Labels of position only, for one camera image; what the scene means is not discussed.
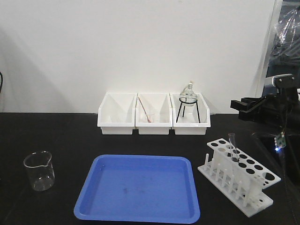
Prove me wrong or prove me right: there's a plastic bag of pegs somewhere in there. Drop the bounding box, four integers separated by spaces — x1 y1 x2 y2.
270 0 300 64

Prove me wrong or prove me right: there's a small clear beaker in bin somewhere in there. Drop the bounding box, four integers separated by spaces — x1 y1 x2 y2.
139 112 155 123

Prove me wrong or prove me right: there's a clear glass test tube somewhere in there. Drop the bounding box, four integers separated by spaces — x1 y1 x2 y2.
228 133 239 162

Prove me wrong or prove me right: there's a black wire tripod stand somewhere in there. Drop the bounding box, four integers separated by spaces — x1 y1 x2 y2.
175 97 201 124

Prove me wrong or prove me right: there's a grey-blue pegboard drying rack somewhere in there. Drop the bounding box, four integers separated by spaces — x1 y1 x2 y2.
255 0 300 97

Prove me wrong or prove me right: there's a left white storage bin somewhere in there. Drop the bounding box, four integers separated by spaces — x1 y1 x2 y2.
97 92 137 135

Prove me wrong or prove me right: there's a white test tube rack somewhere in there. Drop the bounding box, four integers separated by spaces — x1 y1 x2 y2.
197 138 281 217

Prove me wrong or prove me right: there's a glass flask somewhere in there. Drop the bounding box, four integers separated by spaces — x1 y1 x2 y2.
179 81 197 116

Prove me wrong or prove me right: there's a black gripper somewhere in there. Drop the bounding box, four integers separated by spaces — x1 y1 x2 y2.
230 79 300 129

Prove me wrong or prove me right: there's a black lab sink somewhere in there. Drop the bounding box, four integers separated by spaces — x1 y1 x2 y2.
252 132 300 190

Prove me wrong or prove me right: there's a right white storage bin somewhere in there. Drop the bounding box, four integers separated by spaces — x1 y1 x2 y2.
170 93 210 135

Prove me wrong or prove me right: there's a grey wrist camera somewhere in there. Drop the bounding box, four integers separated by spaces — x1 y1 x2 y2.
264 74 293 87

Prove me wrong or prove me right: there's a blue plastic tray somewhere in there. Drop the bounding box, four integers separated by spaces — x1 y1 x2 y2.
74 155 201 224

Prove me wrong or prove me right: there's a small green circuit board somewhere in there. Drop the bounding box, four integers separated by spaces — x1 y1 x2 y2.
274 132 286 151

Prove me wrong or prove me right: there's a white storage bin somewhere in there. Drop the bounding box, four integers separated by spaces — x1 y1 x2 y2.
135 93 173 135
170 93 210 135
97 92 137 135

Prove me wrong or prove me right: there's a middle white storage bin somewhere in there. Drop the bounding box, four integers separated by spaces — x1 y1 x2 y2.
135 93 173 135

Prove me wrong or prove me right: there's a clear glass beaker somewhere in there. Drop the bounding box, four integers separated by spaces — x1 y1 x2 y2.
23 151 55 192

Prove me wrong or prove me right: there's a red glass rod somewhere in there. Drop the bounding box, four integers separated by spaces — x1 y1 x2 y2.
138 97 151 123

